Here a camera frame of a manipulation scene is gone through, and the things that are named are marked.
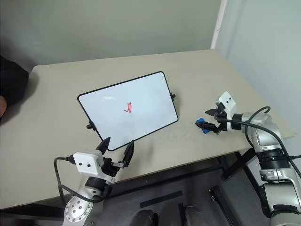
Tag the black metal table frame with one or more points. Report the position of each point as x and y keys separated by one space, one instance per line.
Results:
x=235 y=167

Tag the white whiteboard with black frame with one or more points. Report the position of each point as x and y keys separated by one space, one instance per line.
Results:
x=141 y=103

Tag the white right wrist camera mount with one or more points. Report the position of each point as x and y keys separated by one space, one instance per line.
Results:
x=226 y=98

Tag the dark rounded shape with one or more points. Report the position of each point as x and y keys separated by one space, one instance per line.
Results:
x=194 y=216
x=145 y=219

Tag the person's bare hand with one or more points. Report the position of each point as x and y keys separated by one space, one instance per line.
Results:
x=2 y=106

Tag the black floor bar with bracket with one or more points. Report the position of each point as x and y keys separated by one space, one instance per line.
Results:
x=219 y=202

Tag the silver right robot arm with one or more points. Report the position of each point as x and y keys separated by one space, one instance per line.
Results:
x=265 y=139

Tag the white wall corner trim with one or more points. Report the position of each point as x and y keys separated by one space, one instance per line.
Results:
x=217 y=23

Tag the black whiteboard stand knob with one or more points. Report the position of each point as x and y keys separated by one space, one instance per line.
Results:
x=89 y=126
x=173 y=96

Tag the narrow black floor strip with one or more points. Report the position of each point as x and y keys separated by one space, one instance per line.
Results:
x=181 y=215

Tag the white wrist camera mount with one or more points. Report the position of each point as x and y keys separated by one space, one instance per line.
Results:
x=226 y=98
x=87 y=162

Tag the person's dark garment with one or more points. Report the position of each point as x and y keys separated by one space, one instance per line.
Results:
x=13 y=82

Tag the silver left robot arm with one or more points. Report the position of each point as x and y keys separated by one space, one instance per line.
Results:
x=77 y=209

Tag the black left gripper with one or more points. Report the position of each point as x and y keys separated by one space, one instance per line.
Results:
x=108 y=167

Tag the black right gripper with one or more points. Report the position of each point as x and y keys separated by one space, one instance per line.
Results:
x=222 y=123

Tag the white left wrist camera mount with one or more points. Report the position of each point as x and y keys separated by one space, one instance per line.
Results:
x=87 y=162

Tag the blue whiteboard eraser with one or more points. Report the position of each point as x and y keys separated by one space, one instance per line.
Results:
x=200 y=120

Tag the wide black floor strip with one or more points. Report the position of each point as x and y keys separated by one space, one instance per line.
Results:
x=161 y=199

